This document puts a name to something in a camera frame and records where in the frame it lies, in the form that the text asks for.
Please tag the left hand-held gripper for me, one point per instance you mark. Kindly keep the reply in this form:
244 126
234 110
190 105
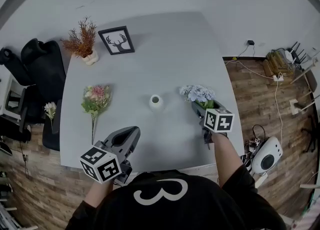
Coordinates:
100 165

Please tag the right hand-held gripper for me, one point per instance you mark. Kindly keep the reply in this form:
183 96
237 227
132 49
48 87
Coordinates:
218 121

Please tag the blue flowers bunch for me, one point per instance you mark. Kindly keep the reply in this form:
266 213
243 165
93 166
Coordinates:
198 93

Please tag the white ceramic vase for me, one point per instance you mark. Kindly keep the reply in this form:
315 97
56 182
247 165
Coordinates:
155 102

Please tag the pink flowers bunch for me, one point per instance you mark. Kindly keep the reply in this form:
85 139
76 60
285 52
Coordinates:
96 99

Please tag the person's left forearm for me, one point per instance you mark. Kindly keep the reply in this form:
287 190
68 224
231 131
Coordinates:
98 194

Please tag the person's right forearm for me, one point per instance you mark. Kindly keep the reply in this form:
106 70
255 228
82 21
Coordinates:
226 156

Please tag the white power strip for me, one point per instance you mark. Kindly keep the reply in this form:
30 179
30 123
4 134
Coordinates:
278 78

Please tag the white round device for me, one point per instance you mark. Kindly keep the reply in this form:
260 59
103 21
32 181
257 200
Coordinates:
267 157

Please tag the brown cardboard bundle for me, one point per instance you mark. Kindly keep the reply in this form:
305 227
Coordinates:
275 64

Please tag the small white flower stem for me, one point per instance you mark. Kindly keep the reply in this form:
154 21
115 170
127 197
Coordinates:
50 109

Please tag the cream knobbly pot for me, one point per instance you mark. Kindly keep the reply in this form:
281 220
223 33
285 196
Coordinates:
90 59

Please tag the person's black printed shirt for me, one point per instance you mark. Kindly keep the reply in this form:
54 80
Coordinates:
180 206

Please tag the black framed deer picture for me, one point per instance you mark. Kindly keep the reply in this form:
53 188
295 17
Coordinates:
116 40

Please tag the light wooden stand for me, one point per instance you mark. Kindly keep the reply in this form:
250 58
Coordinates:
303 86

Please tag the white router with black antennas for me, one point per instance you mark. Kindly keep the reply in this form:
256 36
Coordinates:
293 55

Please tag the orange dried plant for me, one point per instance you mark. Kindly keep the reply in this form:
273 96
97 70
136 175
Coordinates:
81 40

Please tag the black office chair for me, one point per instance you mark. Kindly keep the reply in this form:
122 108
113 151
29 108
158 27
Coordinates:
42 71

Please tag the white cabinet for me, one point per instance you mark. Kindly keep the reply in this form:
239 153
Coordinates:
8 96

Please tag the black wall plug adapter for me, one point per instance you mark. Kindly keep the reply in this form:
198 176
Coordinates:
250 42

